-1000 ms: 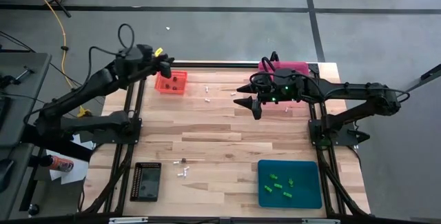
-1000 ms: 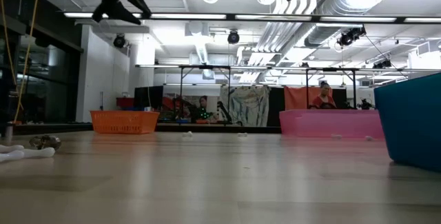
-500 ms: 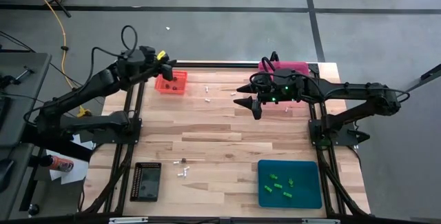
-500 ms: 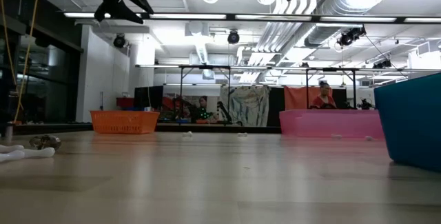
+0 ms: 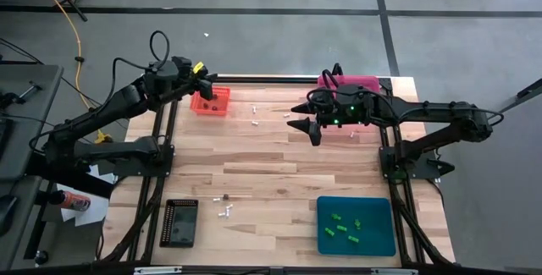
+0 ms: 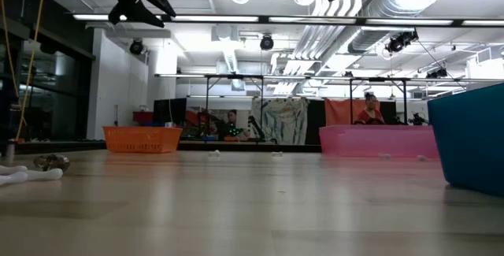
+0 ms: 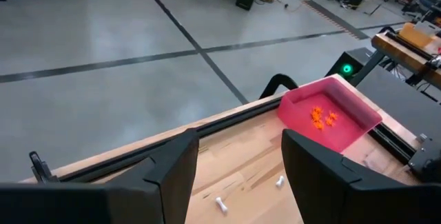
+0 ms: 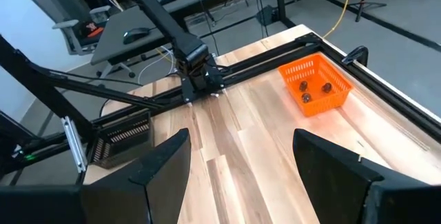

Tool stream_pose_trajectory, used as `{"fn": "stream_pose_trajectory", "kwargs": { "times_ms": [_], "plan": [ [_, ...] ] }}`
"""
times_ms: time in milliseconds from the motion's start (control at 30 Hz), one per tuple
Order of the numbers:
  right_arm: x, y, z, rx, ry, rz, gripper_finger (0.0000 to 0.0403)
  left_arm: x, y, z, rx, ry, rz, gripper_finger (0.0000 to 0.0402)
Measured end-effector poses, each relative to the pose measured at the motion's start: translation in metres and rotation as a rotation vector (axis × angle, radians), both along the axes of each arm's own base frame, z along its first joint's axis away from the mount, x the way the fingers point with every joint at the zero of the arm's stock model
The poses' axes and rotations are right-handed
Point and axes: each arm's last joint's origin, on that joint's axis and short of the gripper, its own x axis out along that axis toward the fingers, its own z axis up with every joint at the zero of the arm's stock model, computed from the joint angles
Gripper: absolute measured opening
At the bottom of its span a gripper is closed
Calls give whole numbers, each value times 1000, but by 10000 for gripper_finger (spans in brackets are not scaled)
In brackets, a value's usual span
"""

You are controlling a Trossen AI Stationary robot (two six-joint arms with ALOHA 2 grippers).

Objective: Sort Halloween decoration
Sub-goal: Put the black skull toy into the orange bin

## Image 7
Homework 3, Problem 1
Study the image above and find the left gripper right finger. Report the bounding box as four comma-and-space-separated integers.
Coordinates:
281, 129, 441, 224

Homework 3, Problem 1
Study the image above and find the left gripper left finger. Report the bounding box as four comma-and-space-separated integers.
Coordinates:
0, 128, 200, 224

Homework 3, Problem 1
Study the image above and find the black table clamp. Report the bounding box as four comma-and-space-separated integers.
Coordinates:
28, 151, 60, 184
258, 73, 299, 100

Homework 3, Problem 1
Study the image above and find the black flat table panel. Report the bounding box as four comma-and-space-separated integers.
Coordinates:
356, 65, 441, 139

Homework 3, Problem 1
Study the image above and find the pink plastic bin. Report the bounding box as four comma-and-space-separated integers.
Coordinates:
276, 76, 384, 154

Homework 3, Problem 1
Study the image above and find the black box with green light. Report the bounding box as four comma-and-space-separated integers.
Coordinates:
325, 47, 376, 88

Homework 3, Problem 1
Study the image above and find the wooden workstation table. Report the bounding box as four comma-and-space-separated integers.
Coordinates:
371, 22, 441, 90

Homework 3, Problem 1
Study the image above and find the yellow orange container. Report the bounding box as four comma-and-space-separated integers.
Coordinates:
398, 22, 435, 50

